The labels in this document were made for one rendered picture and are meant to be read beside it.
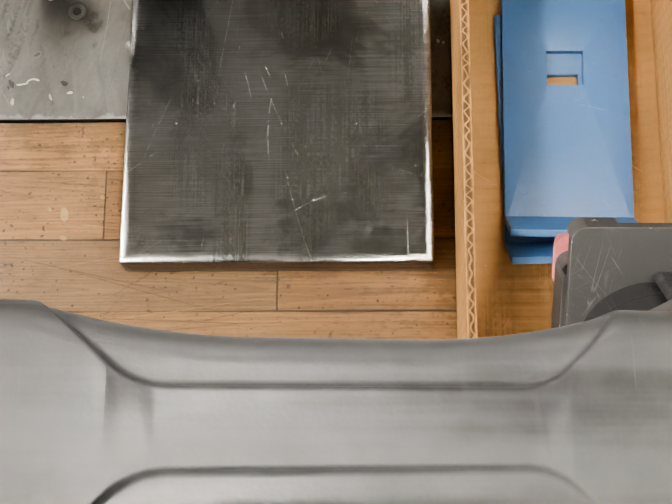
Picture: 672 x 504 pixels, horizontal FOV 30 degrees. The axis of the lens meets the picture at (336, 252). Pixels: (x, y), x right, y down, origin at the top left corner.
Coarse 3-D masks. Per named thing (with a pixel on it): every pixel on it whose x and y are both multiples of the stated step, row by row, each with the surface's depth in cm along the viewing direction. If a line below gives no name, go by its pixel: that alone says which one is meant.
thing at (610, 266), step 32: (576, 224) 49; (608, 224) 48; (640, 224) 48; (576, 256) 48; (608, 256) 48; (640, 256) 48; (576, 288) 49; (608, 288) 49; (640, 288) 48; (576, 320) 49
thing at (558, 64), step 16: (496, 16) 72; (496, 32) 72; (496, 48) 71; (496, 64) 71; (560, 64) 71; (576, 64) 71; (512, 240) 68; (528, 240) 68; (544, 240) 68; (512, 256) 66; (528, 256) 66; (544, 256) 65
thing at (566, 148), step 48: (528, 0) 72; (576, 0) 72; (624, 0) 71; (528, 48) 71; (576, 48) 71; (624, 48) 71; (528, 96) 70; (576, 96) 70; (624, 96) 70; (528, 144) 69; (576, 144) 69; (624, 144) 69; (528, 192) 69; (576, 192) 69; (624, 192) 69
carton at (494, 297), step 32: (480, 0) 73; (640, 0) 72; (480, 32) 72; (640, 32) 72; (480, 64) 72; (640, 64) 71; (480, 96) 71; (640, 96) 71; (480, 128) 71; (640, 128) 70; (480, 160) 70; (640, 160) 70; (480, 192) 70; (640, 192) 69; (480, 224) 69; (480, 256) 69; (480, 288) 68; (512, 288) 68; (544, 288) 68; (480, 320) 68; (512, 320) 68; (544, 320) 68
